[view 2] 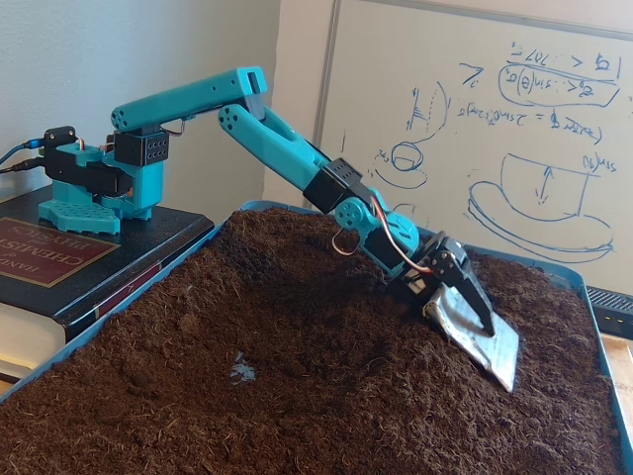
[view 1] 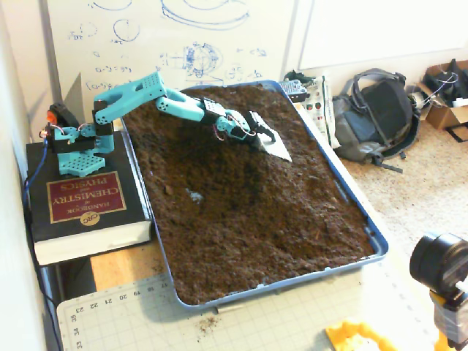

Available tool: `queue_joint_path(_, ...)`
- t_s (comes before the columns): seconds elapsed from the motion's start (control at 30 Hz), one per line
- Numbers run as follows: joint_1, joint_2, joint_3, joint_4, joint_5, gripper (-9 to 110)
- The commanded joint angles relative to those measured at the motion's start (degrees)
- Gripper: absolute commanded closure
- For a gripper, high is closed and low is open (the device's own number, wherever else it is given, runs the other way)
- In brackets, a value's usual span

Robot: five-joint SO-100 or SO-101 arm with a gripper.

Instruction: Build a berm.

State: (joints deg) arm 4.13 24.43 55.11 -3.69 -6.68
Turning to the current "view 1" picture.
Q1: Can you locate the grey backpack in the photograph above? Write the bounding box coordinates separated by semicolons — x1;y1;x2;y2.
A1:
331;68;421;173

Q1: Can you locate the black device with grille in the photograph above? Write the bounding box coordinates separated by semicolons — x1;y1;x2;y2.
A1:
279;78;310;103

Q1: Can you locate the blank white board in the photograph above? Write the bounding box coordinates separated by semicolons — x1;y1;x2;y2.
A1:
298;0;468;72

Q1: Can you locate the blue plastic tray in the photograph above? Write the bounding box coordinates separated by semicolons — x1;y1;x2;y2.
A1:
117;79;389;314

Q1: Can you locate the brown soil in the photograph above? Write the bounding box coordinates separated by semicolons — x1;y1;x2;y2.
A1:
121;83;376;306

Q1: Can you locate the black camera lens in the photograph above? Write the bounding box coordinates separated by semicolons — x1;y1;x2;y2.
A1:
409;232;468;297

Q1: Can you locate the cardboard box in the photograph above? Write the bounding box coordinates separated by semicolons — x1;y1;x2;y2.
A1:
416;60;468;142

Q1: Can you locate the black cable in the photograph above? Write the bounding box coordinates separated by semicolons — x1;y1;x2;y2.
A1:
21;175;63;351

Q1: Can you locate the blue cable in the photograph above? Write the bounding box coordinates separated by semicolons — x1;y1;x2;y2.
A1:
21;140;50;220

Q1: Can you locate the whiteboard with blue drawings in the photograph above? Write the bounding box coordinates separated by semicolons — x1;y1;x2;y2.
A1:
39;0;298;110

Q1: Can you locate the yellow taped camera stand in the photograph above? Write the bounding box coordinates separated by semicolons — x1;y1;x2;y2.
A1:
429;288;468;351

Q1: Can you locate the black equipment pile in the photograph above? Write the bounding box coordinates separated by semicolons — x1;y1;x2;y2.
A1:
423;58;468;107

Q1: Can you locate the black chemistry physics handbook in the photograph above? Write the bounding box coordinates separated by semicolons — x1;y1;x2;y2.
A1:
25;129;154;266

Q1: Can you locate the yellow plastic part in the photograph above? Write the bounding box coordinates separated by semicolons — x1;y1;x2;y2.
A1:
324;317;399;351

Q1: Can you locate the green cutting mat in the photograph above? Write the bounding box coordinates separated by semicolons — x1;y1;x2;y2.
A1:
56;261;443;351

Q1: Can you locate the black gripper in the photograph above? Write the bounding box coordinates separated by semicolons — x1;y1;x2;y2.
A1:
244;110;293;162

